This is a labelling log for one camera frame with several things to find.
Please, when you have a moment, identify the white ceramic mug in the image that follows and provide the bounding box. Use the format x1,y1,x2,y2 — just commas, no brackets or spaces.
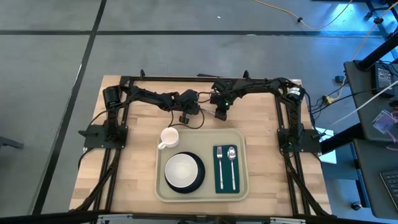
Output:
157,126,180,151

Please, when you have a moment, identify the beige plastic tray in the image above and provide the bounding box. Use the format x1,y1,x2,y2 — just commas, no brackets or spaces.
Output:
154,128,250,203

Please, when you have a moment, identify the grey desk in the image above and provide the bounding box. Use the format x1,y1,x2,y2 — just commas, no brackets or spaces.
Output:
343,59,398,143
353,138,398,220

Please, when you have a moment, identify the black aluminium table frame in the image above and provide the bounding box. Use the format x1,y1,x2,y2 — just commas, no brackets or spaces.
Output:
70,68,332,218

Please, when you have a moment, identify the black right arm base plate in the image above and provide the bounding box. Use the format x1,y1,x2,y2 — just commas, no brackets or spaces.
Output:
277,127,323,153

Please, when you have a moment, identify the clear plastic bag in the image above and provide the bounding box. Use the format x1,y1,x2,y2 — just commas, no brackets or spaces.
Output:
372,108,398,134

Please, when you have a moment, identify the green cloth napkin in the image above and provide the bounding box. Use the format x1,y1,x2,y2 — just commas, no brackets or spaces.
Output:
213,144,241,194

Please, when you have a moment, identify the silver metal fork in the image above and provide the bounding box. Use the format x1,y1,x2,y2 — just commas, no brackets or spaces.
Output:
216,146,224,191

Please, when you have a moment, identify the black power adapter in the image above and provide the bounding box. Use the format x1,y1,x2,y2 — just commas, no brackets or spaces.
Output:
374,63,396,98

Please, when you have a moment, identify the black keyboard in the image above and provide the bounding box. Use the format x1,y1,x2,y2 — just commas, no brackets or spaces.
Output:
379,169,398,213

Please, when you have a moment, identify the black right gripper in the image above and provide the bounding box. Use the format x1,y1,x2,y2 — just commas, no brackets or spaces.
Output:
210,90,233,121

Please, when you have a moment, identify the silver metal spoon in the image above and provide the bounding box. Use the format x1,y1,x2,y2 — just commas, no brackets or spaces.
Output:
227,146,238,191

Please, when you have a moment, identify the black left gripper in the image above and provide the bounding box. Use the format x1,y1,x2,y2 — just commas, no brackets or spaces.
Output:
177,89,201,124

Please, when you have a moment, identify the yellow extension cable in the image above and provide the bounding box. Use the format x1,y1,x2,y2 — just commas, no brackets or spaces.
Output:
253,0,355,32
351,1,398,63

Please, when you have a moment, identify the dark teal plate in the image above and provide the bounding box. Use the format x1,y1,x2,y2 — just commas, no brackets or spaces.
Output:
163,151,206,194

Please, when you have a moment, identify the white ribbed bowl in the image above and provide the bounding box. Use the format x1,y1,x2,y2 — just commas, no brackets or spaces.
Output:
164,153,199,189

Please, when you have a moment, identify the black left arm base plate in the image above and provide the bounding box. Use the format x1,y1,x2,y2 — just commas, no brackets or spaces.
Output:
78,123,129,149

